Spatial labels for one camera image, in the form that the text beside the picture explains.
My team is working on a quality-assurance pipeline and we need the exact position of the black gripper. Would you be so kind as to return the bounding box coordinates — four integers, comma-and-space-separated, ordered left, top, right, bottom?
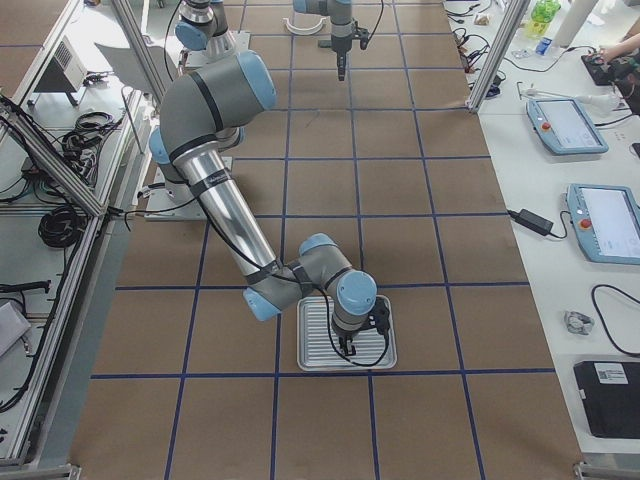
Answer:
330, 19, 370, 81
337, 297, 391, 358

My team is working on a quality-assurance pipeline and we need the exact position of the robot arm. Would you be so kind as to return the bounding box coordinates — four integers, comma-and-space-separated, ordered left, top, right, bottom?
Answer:
150, 50, 391, 362
175, 1, 375, 81

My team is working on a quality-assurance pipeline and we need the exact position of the ribbed metal tray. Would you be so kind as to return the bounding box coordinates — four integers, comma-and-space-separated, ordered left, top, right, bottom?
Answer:
296, 293, 399, 372

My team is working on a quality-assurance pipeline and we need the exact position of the black power adapter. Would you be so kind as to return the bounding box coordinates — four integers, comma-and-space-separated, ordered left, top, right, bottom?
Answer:
508, 209, 553, 236

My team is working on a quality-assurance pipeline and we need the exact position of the grey metal clamp part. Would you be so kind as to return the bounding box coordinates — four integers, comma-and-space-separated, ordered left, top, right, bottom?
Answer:
564, 311, 595, 336

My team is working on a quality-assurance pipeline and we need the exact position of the green plastic bottle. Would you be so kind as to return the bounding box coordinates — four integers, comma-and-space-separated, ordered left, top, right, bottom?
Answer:
525, 0, 561, 38

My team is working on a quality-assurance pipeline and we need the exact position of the far blue teach pendant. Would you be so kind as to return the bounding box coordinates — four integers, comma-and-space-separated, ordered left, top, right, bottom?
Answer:
526, 98, 609, 156

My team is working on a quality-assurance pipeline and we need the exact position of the blue teach pendant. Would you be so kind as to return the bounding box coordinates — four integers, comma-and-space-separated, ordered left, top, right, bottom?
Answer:
526, 98, 609, 156
566, 184, 639, 265

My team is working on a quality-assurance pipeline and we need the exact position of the near blue teach pendant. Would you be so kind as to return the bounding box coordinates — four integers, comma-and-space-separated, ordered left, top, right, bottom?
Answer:
566, 184, 639, 265

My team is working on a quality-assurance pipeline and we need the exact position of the grey control box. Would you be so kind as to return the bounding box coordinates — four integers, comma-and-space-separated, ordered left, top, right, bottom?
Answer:
34, 36, 88, 107

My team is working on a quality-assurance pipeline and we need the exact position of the white curved plastic bracket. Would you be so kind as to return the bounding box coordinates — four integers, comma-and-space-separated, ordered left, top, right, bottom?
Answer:
283, 17, 326, 36

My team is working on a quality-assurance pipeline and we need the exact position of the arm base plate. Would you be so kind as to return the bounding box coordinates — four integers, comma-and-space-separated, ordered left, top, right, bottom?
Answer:
178, 30, 250, 73
144, 157, 234, 222

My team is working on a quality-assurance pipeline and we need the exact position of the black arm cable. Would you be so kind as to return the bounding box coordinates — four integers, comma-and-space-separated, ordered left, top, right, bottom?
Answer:
199, 189, 391, 367

